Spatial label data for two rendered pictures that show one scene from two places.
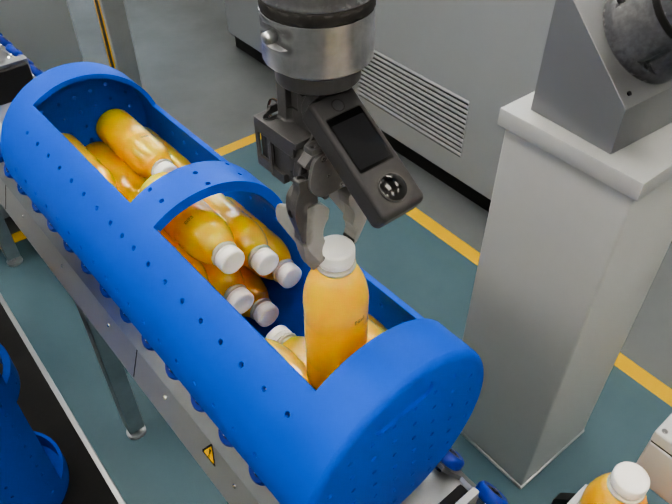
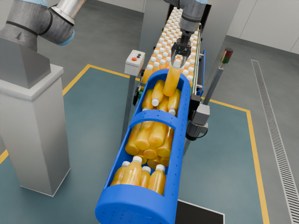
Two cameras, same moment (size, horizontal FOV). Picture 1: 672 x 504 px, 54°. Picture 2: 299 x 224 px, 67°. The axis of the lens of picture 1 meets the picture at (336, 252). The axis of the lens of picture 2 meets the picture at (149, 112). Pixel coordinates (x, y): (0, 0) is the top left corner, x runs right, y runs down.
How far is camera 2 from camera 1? 150 cm
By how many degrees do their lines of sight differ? 87
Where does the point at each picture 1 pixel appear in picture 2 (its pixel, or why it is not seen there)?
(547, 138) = (44, 85)
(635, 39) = (34, 43)
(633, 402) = not seen: hidden behind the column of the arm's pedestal
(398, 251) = not seen: outside the picture
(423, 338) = (164, 70)
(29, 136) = (173, 192)
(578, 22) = (30, 51)
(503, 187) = (38, 116)
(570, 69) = (34, 65)
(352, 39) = not seen: hidden behind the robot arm
